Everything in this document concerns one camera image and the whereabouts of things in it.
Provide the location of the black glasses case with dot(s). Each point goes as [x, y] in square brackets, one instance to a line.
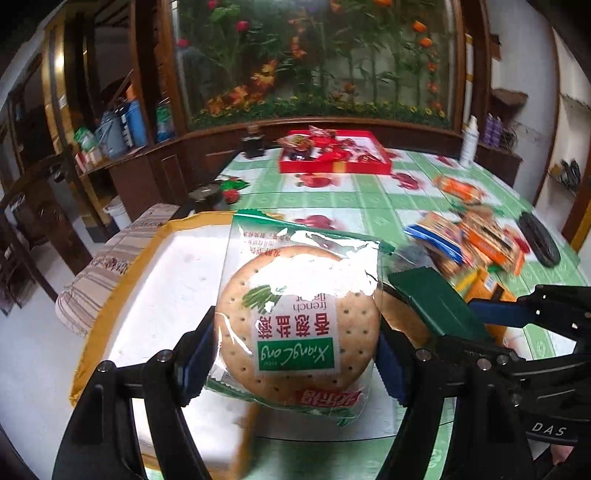
[539, 239]

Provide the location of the red wrapped candy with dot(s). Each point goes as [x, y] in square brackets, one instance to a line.
[231, 196]

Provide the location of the round cracker pack green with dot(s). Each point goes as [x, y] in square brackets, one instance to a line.
[297, 320]

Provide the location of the blue Hokkaido cracker pack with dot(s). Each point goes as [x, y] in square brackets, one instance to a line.
[442, 238]

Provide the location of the purple bottles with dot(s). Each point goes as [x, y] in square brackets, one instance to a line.
[493, 131]

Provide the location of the striped cushion chair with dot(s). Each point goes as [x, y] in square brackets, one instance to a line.
[78, 305]

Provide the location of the green wrapped candy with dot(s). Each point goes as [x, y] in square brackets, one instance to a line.
[234, 183]

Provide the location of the blue thermos jug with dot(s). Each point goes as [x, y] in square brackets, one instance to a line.
[135, 123]

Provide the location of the yellow cardboard box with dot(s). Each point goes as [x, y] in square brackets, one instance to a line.
[165, 293]

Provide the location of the red candy tray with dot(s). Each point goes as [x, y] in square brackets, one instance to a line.
[318, 150]

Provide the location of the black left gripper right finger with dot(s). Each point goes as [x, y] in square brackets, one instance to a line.
[421, 380]

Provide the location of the white spray bottle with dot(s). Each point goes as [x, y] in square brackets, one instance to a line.
[470, 143]

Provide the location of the orange long cracker pack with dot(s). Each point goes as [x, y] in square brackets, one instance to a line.
[464, 191]

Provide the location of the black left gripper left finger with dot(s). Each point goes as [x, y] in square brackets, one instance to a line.
[100, 441]

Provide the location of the small black device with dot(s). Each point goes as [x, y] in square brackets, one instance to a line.
[208, 198]

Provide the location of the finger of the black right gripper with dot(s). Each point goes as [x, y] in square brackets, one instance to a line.
[445, 312]

